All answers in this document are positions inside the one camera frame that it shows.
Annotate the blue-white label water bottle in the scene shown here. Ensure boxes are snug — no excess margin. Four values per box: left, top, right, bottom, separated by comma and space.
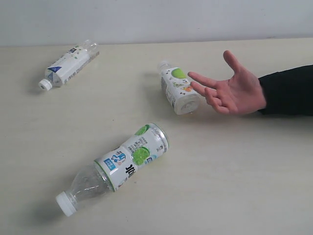
38, 40, 100, 91

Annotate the small green-apple label bottle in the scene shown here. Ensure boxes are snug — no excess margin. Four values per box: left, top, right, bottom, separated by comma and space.
158, 61, 200, 115

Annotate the person's open right hand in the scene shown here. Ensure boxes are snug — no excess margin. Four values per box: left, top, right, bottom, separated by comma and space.
188, 50, 267, 115

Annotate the black sleeved right forearm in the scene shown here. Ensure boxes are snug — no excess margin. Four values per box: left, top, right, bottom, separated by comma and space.
259, 65, 313, 116

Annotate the lime label clear bottle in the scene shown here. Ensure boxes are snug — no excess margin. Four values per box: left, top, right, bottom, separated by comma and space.
56, 123, 169, 216

